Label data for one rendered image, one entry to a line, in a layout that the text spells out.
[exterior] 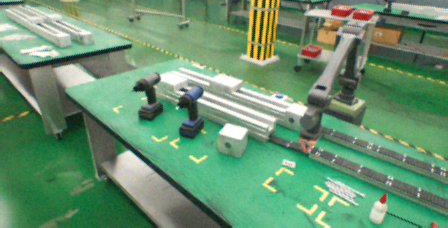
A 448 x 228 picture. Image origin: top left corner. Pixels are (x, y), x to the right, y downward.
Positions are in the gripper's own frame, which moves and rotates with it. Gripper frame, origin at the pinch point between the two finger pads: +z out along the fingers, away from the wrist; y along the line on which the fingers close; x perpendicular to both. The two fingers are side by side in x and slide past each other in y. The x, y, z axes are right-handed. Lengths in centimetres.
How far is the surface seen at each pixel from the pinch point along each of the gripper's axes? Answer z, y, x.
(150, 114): -1, 25, -72
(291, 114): -5.0, -14.1, -14.9
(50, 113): 52, 20, -211
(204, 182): 3.6, 41.4, -23.5
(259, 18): 9, -289, -191
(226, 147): 0.0, 22.4, -27.3
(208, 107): -3, 4, -52
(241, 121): -2.7, 4.0, -32.0
